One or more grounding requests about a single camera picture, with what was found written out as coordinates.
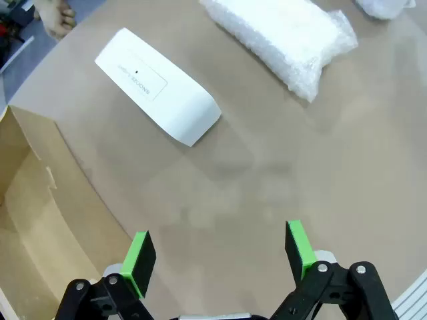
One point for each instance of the bubble-wrapped clock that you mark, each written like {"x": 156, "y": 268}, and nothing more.
{"x": 280, "y": 43}
{"x": 383, "y": 6}

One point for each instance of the slotted aluminium bench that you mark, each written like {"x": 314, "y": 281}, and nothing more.
{"x": 413, "y": 300}

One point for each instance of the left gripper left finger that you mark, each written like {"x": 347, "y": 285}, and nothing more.
{"x": 138, "y": 266}

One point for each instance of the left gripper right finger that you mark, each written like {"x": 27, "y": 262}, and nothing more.
{"x": 300, "y": 253}

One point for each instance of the brown cardboard box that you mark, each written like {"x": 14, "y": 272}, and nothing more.
{"x": 33, "y": 200}

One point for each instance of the white unwrapped clock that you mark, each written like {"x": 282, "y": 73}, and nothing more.
{"x": 156, "y": 90}

